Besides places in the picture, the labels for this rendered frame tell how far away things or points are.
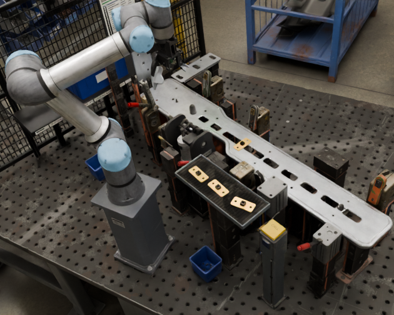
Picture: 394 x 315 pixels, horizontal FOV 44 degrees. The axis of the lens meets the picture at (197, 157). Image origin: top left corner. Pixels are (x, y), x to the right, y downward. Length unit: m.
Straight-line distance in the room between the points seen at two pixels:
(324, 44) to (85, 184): 2.57
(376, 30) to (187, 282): 3.43
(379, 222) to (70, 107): 1.19
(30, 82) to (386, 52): 3.58
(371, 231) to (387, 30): 3.27
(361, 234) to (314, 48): 2.67
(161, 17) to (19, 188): 1.41
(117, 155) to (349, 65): 3.00
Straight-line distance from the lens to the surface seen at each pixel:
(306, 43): 4.38
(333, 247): 1.82
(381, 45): 4.71
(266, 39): 4.45
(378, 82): 4.25
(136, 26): 1.51
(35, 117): 2.56
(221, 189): 1.77
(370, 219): 1.92
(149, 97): 2.29
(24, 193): 2.67
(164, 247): 2.18
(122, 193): 1.84
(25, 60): 1.65
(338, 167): 2.03
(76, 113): 1.76
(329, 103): 2.86
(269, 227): 1.66
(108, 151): 1.76
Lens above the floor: 2.49
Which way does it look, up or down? 44 degrees down
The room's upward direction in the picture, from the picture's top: 9 degrees counter-clockwise
